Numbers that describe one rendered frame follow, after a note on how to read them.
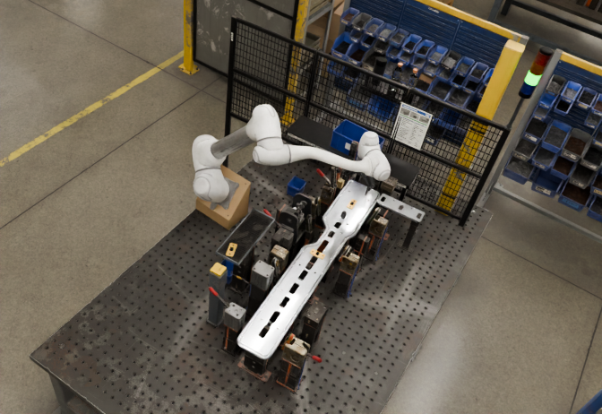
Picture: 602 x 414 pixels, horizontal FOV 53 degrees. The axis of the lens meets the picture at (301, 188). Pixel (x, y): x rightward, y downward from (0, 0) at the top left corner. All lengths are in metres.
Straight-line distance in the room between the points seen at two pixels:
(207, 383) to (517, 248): 3.00
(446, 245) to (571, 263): 1.63
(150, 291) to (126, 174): 1.83
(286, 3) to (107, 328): 3.02
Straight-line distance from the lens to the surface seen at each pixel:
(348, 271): 3.37
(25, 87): 6.17
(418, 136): 3.86
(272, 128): 3.10
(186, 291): 3.50
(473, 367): 4.43
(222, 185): 3.58
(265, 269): 3.09
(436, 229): 4.10
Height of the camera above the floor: 3.57
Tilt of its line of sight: 44 degrees down
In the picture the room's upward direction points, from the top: 11 degrees clockwise
